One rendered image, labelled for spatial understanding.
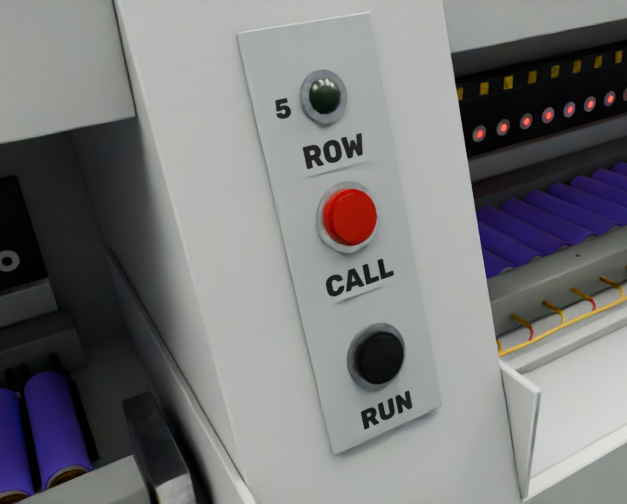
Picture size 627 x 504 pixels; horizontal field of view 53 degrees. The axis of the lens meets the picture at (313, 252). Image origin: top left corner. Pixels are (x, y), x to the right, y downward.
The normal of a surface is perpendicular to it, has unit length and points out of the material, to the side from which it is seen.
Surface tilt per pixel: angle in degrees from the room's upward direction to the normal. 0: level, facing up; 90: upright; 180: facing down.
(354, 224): 90
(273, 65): 90
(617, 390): 17
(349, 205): 90
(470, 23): 107
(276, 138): 90
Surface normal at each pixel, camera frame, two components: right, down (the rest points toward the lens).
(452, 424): 0.43, 0.11
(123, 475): -0.07, -0.88
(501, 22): 0.48, 0.39
